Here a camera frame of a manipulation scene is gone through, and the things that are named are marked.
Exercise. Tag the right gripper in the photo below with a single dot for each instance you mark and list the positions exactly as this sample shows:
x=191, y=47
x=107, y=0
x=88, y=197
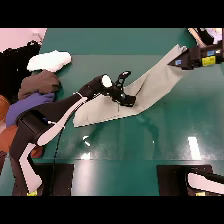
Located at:
x=183, y=61

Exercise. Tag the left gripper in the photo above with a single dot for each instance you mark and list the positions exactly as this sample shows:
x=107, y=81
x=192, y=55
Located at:
x=125, y=99

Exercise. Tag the beige shirt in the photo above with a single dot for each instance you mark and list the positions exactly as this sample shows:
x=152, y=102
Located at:
x=150, y=86

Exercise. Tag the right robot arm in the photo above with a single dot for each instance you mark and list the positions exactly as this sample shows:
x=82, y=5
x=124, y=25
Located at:
x=208, y=56

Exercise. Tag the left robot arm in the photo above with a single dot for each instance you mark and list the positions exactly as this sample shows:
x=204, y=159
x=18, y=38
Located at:
x=60, y=110

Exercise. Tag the white garment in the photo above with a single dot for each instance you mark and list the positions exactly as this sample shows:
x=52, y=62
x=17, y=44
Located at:
x=50, y=60

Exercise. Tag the brown garment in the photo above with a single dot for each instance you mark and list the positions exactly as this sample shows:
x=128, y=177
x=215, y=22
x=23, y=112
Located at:
x=40, y=83

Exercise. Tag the purple garment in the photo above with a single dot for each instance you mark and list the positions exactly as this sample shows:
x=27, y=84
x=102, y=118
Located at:
x=25, y=105

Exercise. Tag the orange garment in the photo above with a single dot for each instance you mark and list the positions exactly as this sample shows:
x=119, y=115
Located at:
x=6, y=136

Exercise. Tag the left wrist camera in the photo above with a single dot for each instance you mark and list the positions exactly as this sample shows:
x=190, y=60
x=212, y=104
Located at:
x=121, y=78

